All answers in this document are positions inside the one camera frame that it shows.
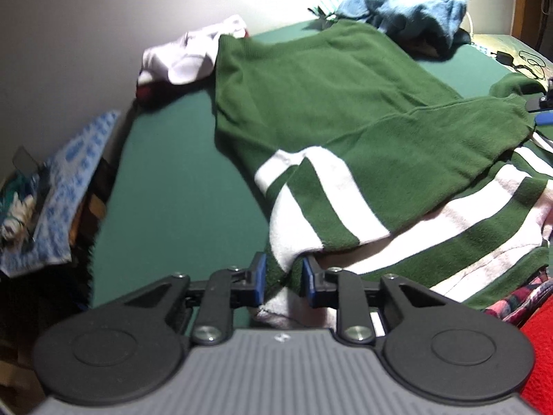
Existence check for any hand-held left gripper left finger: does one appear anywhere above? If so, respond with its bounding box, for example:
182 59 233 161
114 251 268 345

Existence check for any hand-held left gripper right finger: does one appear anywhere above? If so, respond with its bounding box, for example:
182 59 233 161
302 256 450 344

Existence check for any green white striped sweater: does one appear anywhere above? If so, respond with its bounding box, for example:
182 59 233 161
214 21 553 327

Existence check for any red plaid shirt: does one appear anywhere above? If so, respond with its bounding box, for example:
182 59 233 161
484 279 553 325

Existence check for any yellowish pillow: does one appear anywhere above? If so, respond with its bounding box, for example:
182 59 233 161
470 32 553 96

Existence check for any blue sweater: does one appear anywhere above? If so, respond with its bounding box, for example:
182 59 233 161
337 0 471 58

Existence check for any blue patterned cloth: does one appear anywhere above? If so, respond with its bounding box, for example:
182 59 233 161
0 110 122 278

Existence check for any maroon folded garment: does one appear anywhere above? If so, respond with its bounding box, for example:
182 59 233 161
135 29 251 107

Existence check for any white garment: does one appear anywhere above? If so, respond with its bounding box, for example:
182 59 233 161
138 15 248 87

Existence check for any thin-striped green white shirt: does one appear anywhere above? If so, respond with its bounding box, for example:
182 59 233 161
308 0 360 21

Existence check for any red cloth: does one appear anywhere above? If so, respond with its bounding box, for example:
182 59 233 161
518 307 553 415

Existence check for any bedside clutter pile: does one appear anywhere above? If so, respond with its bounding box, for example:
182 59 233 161
0 147 50 243

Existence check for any black cable loop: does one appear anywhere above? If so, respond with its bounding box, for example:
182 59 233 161
515 49 549 81

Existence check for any wooden post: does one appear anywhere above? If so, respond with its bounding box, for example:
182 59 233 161
514 0 553 40

